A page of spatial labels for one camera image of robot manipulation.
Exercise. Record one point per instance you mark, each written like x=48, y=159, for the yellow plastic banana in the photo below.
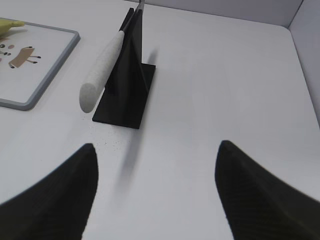
x=6, y=25

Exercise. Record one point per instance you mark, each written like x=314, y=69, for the white cutting board grey rim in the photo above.
x=30, y=57

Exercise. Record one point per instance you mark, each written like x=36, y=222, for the white-handled cleaver knife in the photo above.
x=99, y=74

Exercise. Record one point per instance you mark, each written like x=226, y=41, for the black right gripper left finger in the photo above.
x=58, y=206

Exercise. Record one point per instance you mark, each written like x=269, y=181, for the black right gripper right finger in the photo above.
x=257, y=204

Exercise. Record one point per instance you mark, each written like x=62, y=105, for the black knife stand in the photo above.
x=126, y=91

